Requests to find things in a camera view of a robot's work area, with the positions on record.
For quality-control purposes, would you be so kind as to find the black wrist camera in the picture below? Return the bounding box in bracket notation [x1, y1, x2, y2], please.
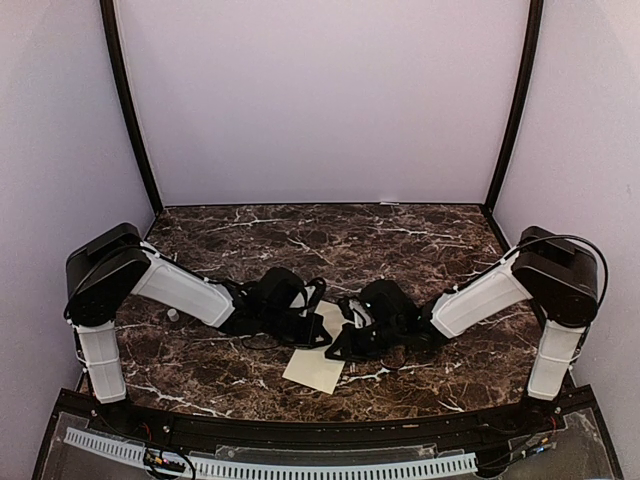
[290, 277, 326, 317]
[337, 297, 374, 329]

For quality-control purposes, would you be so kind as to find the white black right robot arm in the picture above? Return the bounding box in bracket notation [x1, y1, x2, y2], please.
[325, 226, 609, 434]

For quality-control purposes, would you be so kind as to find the white slotted cable duct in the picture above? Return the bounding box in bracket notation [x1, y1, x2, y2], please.
[64, 428, 477, 479]

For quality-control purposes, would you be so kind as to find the black front table rail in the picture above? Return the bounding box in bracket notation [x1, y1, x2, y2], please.
[58, 390, 573, 452]

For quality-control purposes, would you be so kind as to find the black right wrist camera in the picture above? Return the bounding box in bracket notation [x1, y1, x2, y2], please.
[337, 297, 374, 329]

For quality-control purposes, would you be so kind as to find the beige paper envelope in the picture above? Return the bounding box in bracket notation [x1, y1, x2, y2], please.
[282, 301, 345, 395]

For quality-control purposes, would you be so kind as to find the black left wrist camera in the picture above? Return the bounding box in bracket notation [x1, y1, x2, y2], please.
[290, 277, 326, 317]

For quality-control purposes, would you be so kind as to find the black right frame post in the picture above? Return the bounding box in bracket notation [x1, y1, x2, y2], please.
[484, 0, 544, 215]

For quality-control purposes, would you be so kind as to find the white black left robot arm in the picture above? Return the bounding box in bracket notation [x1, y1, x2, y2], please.
[64, 223, 332, 436]

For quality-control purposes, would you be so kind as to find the white glue stick cap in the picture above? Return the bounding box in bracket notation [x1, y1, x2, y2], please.
[167, 308, 179, 322]

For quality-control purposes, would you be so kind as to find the black frame post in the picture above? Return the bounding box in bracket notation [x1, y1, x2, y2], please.
[484, 0, 544, 215]
[99, 0, 164, 216]

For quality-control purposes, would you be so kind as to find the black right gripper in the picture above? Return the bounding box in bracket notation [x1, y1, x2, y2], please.
[325, 319, 403, 363]

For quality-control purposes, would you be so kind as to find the black left frame post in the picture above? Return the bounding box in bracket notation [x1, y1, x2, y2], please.
[99, 0, 164, 216]

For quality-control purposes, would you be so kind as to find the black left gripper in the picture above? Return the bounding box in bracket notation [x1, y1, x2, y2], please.
[260, 308, 331, 350]

